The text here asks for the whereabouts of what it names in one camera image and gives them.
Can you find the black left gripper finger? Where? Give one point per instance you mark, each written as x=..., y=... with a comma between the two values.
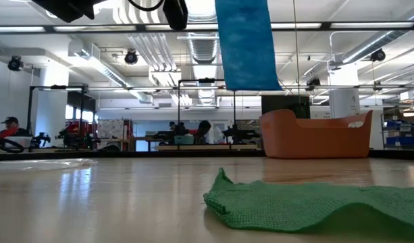
x=175, y=13

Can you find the shelf with blue bins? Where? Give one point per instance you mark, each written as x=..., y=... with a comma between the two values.
x=399, y=140

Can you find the clear plastic zip bag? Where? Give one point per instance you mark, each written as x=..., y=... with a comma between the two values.
x=41, y=164

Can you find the white round column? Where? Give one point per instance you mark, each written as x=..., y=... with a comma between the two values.
x=344, y=98

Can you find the black monitor screen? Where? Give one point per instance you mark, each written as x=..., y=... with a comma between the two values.
x=277, y=103

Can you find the black overhead frame bar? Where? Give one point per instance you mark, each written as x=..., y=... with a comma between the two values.
x=325, y=25

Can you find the black table edge rail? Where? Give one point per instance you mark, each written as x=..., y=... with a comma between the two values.
x=233, y=153

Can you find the teal plastic bin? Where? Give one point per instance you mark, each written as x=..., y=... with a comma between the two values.
x=183, y=140

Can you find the black hanging ceiling reel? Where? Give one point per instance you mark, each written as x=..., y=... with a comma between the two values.
x=16, y=63
x=378, y=55
x=313, y=82
x=131, y=57

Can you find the orange plastic tub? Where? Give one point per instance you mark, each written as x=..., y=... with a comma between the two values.
x=314, y=141

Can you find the white patterned board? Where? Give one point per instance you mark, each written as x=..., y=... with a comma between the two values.
x=110, y=129

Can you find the red tool cart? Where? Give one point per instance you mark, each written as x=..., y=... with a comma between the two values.
x=75, y=128

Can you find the blue elastic bandage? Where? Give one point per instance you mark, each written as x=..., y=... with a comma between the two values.
x=247, y=47

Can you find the green knit bandage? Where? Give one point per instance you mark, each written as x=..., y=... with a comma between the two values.
x=294, y=206

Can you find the person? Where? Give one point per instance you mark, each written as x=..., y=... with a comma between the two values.
x=204, y=126
x=11, y=122
x=172, y=124

